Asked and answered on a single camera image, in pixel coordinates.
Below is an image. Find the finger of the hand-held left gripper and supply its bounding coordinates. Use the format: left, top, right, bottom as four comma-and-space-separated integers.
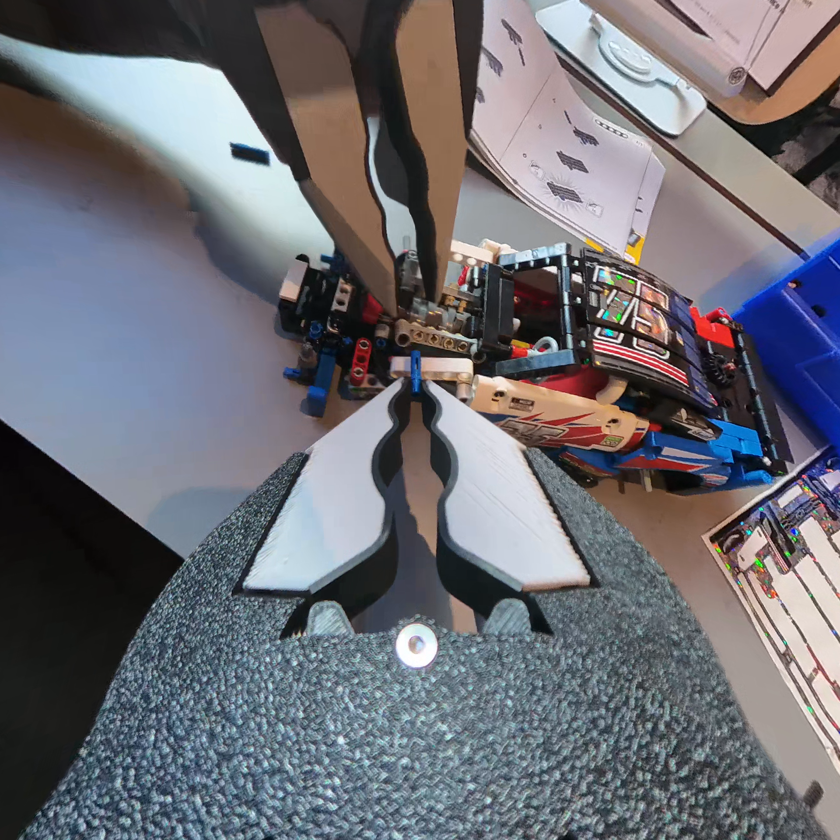
253, 0, 400, 316
377, 0, 469, 301

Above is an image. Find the blue plastic bin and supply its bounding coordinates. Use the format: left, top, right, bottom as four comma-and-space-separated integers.
731, 236, 840, 454

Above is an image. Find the printed instruction sheet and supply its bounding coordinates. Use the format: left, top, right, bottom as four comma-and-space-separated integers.
663, 0, 840, 93

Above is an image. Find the toy brick race car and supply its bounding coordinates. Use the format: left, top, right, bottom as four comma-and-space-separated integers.
276, 238, 795, 494

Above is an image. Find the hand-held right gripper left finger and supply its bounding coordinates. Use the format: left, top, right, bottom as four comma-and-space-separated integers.
241, 378, 412, 623

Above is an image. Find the open instruction booklet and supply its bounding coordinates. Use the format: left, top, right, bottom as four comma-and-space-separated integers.
469, 0, 667, 263

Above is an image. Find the holographic sticker sheet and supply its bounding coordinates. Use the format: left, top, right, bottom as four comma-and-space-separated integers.
702, 446, 840, 775

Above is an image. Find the grey desk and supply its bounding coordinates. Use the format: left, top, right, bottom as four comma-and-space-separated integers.
545, 39, 840, 253
0, 33, 840, 834

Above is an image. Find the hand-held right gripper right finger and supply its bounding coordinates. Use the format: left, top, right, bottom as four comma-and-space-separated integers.
422, 379, 593, 619

